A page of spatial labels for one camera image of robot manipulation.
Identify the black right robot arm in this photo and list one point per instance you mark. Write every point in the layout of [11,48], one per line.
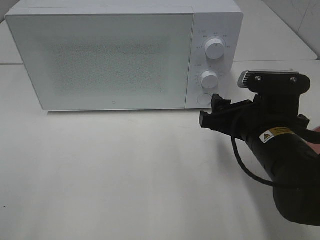
[294,175]

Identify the lower white timer knob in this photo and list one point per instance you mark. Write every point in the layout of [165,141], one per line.
[209,79]

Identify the pink round plate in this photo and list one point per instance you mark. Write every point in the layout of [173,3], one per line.
[316,147]

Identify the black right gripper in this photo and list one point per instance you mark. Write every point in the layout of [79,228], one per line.
[267,121]

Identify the round white door button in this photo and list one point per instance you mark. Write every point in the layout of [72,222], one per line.
[204,99]

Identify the upper white power knob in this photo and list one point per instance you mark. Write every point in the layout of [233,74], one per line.
[214,48]

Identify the white microwave oven body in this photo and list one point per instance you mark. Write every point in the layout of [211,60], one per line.
[222,18]

